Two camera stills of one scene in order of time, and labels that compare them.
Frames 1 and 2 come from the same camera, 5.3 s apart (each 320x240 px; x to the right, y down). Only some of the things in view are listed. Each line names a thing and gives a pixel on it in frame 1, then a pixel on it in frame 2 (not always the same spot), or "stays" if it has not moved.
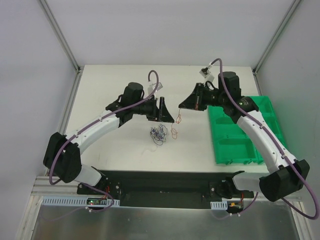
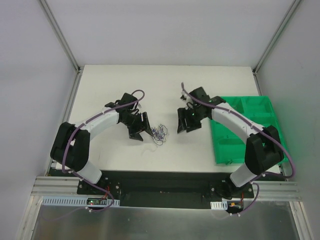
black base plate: x=167 y=189 stays
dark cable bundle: x=158 y=134 stays
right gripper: x=198 y=96 to x=187 y=119
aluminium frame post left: x=61 y=36 stays
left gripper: x=155 y=109 to x=139 y=124
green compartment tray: x=232 y=144 stays
